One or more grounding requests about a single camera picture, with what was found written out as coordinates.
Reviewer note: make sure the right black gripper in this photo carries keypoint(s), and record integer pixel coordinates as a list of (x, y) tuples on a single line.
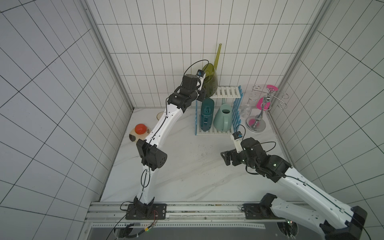
[(230, 157)]

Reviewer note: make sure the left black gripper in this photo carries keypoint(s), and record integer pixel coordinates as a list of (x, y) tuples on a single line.
[(202, 98)]

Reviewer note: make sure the dark teal watering can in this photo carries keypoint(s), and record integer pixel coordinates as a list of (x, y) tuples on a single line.
[(207, 112)]

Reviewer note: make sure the olive green watering can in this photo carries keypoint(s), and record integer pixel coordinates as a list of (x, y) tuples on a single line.
[(211, 82)]

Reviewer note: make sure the mint green watering can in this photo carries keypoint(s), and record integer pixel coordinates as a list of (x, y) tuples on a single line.
[(223, 119)]

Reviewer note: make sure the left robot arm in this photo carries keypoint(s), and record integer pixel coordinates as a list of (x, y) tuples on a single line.
[(150, 149)]

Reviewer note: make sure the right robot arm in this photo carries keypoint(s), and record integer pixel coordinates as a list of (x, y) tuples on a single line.
[(329, 217)]

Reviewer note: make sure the white and blue shelf rack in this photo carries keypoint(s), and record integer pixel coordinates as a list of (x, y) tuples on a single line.
[(222, 93)]

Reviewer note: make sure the yellow translucent plastic cup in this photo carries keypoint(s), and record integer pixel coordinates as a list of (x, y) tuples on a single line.
[(159, 115)]

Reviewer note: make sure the beige toy with red ball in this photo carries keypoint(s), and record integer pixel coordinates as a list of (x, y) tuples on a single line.
[(139, 132)]

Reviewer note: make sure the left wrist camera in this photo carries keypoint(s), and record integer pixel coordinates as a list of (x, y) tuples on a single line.
[(201, 75)]

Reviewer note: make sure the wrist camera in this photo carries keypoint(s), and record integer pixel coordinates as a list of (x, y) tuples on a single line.
[(237, 138), (201, 75)]

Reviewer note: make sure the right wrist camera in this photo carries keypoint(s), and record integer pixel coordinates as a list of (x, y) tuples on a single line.
[(237, 138)]

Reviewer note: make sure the aluminium mounting rail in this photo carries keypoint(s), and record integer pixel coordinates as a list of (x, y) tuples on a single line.
[(111, 212)]

